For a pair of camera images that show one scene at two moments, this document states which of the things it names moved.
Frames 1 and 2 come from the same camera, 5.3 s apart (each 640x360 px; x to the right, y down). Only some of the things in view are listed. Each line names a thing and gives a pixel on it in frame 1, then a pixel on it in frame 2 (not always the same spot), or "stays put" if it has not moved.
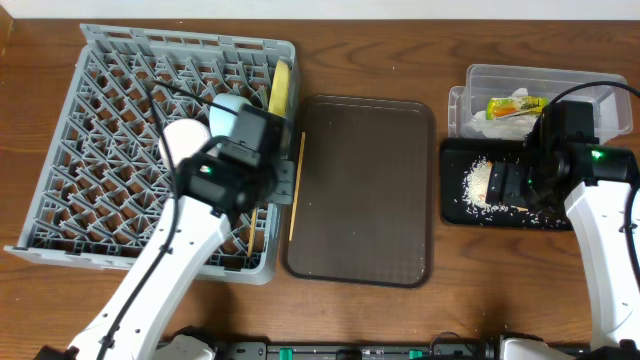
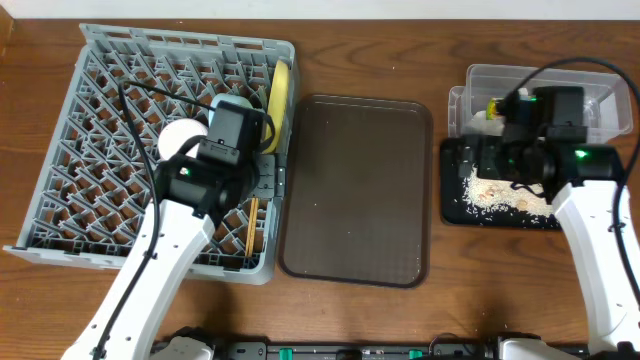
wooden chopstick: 252,231 stays put
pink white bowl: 182,138 stays put
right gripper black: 505,184 to 488,146
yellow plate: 279,90 stays put
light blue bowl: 222,121 stays put
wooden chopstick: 297,182 to 256,206
